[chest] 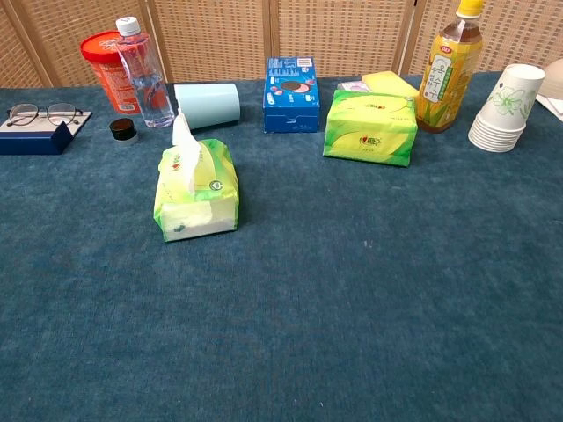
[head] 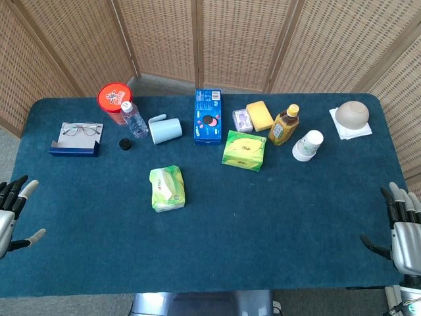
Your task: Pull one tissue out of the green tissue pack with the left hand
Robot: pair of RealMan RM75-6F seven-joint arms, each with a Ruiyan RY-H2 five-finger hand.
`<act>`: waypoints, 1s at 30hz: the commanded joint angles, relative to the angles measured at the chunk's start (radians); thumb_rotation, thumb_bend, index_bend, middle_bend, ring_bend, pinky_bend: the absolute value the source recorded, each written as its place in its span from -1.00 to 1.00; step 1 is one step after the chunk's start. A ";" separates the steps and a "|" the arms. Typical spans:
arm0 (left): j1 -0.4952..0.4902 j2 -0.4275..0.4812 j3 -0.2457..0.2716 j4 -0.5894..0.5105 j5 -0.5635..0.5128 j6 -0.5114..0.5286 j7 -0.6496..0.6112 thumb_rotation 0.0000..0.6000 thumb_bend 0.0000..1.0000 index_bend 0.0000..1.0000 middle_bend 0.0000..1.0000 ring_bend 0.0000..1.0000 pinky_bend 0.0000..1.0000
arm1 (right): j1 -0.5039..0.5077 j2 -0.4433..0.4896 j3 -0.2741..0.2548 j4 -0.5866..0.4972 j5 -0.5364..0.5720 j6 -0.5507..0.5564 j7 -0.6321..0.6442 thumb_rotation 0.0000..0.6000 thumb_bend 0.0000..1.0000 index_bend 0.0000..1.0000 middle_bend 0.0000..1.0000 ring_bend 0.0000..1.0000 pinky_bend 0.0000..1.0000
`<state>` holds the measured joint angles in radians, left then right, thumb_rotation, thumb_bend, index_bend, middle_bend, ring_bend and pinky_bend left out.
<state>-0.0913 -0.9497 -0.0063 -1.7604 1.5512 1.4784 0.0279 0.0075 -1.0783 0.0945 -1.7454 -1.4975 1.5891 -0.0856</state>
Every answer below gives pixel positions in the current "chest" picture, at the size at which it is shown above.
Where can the woven rattan folding screen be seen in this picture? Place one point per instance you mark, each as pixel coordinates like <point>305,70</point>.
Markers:
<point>246,35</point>

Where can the light blue plastic cup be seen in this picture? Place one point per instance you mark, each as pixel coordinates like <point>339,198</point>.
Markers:
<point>209,105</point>

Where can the stack of floral paper cups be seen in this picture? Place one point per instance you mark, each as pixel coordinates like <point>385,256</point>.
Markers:
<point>503,110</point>

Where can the sealed green tissue pack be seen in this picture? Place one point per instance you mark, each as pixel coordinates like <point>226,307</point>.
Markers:
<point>369,127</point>

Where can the blue cookie box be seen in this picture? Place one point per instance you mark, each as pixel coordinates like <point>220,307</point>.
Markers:
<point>291,94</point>

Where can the navy blue glasses case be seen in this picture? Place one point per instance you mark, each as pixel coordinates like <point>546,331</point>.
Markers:
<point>33,136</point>

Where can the red instant noodle cup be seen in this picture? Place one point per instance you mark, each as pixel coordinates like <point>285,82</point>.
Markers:
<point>110,74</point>

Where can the yellow sponge block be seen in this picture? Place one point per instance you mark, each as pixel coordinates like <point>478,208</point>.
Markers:
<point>389,83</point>

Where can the opened green tissue pack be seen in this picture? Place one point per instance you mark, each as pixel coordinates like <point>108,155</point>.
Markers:
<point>211,198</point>

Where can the teal table cloth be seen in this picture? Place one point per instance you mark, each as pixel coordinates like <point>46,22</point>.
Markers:
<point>281,285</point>

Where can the small black bottle cap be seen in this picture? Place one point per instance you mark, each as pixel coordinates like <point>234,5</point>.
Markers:
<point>122,130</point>

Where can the thin-framed eyeglasses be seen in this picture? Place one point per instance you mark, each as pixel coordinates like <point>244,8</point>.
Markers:
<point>44,114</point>

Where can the white paper plates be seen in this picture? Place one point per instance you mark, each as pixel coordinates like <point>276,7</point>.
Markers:
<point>553,85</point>

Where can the clear water bottle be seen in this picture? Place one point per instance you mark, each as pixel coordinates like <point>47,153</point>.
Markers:
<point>147,83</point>

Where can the yellow tea bottle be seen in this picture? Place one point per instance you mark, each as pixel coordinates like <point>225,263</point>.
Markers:
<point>448,74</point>

